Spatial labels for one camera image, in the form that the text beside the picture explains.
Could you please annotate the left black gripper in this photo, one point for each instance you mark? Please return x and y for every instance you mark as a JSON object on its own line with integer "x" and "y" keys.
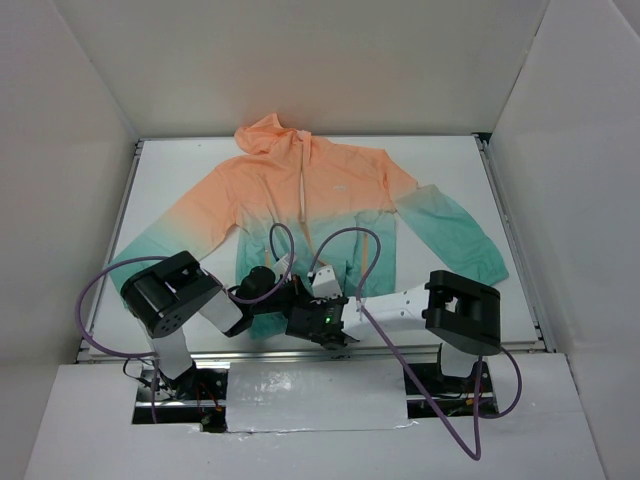
{"x": 282, "y": 304}

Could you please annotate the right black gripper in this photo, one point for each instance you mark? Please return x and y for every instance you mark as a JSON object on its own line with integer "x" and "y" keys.
{"x": 329, "y": 338}

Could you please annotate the orange and teal gradient jacket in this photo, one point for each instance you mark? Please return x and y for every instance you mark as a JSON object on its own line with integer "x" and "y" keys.
{"x": 327, "y": 203}

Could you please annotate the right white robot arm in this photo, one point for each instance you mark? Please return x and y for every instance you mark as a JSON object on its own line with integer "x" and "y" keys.
{"x": 462, "y": 313}

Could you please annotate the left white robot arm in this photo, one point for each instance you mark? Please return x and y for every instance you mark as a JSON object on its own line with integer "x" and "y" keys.
{"x": 164, "y": 296}

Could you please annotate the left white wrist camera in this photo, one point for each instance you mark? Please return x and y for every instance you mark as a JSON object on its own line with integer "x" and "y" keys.
{"x": 282, "y": 267}

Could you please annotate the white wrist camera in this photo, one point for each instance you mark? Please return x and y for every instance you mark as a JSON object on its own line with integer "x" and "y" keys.
{"x": 324, "y": 283}
{"x": 282, "y": 267}

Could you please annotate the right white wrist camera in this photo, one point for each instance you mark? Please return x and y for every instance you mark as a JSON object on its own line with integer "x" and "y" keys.
{"x": 324, "y": 283}

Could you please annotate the aluminium table frame rail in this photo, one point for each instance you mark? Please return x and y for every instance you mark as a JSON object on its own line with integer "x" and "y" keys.
{"x": 164, "y": 169}

